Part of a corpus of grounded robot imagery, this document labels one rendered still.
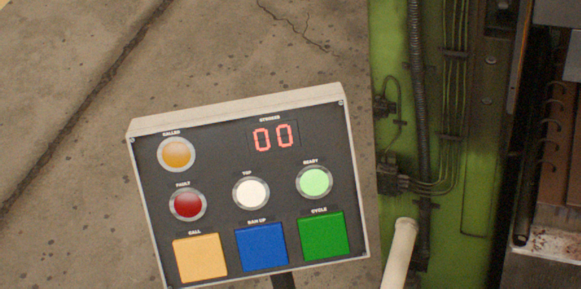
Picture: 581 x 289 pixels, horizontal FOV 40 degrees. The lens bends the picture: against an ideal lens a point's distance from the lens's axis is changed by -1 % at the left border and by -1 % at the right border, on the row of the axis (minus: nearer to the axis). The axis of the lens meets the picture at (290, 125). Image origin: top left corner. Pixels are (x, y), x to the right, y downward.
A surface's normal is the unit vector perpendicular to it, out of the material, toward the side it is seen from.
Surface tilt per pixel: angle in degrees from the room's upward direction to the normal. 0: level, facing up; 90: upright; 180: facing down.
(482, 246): 90
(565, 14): 90
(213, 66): 0
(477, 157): 90
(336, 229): 60
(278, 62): 0
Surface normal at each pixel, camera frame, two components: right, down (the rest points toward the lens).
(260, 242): 0.05, 0.33
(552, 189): -0.11, -0.64
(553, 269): -0.30, 0.75
